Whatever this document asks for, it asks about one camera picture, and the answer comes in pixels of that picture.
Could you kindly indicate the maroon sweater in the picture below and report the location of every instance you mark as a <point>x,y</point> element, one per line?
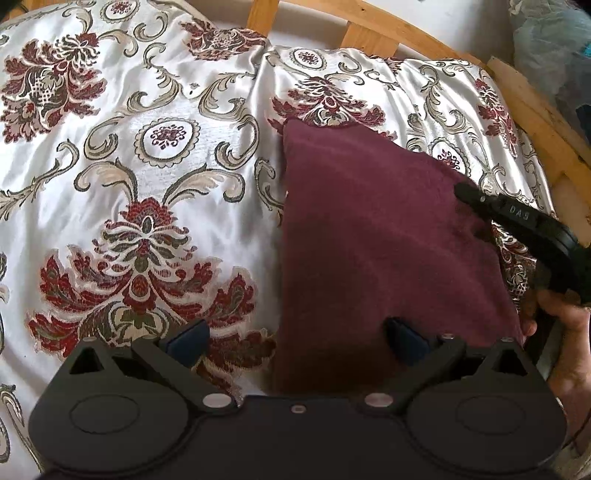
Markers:
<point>383,240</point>

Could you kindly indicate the pale blue bag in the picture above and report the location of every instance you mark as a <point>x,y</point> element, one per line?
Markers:
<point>551,41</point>

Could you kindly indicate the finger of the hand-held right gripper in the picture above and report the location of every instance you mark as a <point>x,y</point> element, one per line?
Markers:
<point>489,203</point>

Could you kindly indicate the person's right hand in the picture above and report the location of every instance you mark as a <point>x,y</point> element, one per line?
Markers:
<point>572,337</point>

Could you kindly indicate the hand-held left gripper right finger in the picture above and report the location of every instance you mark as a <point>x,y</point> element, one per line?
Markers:
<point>407,340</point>

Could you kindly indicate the wooden bed frame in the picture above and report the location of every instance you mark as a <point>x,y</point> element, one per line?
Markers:
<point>369,34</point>

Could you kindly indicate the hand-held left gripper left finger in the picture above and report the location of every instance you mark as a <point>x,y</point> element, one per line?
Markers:
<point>189,339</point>

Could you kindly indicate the white floral bedspread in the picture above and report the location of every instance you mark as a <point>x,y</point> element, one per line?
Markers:
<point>138,184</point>

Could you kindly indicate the light wooden board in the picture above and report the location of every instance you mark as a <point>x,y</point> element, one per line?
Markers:
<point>540,110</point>

